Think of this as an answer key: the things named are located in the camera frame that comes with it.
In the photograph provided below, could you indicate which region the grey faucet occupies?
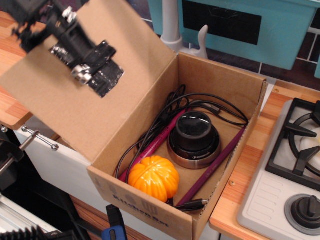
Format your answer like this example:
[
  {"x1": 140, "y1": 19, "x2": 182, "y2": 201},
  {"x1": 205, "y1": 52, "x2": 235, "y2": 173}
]
[{"x1": 160, "y1": 0, "x2": 209, "y2": 59}]

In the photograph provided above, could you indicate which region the toy gas stove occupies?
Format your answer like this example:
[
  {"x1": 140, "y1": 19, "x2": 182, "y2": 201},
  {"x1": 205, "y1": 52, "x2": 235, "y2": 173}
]
[{"x1": 237, "y1": 98, "x2": 320, "y2": 240}]

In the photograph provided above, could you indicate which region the blue black clamp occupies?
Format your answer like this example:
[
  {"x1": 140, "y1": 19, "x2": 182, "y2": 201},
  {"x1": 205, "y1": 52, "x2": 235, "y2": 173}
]
[{"x1": 101, "y1": 204, "x2": 128, "y2": 240}]

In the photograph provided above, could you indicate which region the brown cardboard box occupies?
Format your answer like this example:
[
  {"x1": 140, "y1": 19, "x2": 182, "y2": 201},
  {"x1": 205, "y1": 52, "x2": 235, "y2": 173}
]
[{"x1": 0, "y1": 0, "x2": 267, "y2": 240}]

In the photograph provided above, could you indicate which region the black cable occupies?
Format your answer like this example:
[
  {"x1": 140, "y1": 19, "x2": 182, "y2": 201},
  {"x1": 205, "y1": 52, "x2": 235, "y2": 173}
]
[{"x1": 115, "y1": 84, "x2": 249, "y2": 213}]

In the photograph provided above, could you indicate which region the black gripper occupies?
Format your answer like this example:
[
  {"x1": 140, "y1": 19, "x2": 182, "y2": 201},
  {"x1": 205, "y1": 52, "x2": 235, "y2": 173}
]
[{"x1": 0, "y1": 0, "x2": 96, "y2": 66}]

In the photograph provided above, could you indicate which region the purple pencil right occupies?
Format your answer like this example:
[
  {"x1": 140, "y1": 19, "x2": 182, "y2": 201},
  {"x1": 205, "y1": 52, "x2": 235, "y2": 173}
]
[{"x1": 178, "y1": 126, "x2": 247, "y2": 207}]

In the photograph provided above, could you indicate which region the teal hanging bin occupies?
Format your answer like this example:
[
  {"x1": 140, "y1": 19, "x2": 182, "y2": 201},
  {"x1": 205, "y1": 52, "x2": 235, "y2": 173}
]
[{"x1": 147, "y1": 0, "x2": 320, "y2": 71}]

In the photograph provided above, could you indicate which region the black stove knob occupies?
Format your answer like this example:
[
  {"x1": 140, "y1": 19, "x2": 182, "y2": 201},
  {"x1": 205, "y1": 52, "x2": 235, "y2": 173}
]
[{"x1": 284, "y1": 194, "x2": 320, "y2": 236}]

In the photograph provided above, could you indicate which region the black silver 3D mouse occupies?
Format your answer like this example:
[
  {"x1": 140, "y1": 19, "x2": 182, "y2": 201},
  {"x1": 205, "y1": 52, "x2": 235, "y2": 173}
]
[{"x1": 167, "y1": 111, "x2": 221, "y2": 170}]

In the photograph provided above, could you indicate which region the black taped flap handle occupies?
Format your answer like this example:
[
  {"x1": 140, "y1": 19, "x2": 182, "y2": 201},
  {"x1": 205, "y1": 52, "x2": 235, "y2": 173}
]
[{"x1": 50, "y1": 40, "x2": 124, "y2": 98}]

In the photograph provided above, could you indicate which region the pink pencil left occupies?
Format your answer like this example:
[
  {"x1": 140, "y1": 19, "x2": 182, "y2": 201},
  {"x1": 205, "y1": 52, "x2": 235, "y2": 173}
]
[{"x1": 115, "y1": 107, "x2": 190, "y2": 182}]

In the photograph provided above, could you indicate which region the orange toy pumpkin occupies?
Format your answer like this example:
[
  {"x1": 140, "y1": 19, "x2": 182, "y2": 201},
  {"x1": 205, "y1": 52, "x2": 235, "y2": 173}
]
[{"x1": 128, "y1": 155, "x2": 180, "y2": 203}]

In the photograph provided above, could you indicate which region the black clamp at left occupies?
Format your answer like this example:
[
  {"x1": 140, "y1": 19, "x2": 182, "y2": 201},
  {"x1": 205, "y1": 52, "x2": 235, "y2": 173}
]
[{"x1": 0, "y1": 129, "x2": 34, "y2": 192}]

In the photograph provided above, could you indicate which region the metal drawer handle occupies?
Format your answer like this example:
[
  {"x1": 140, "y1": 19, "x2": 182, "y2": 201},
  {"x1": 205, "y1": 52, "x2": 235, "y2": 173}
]
[{"x1": 0, "y1": 125, "x2": 60, "y2": 152}]

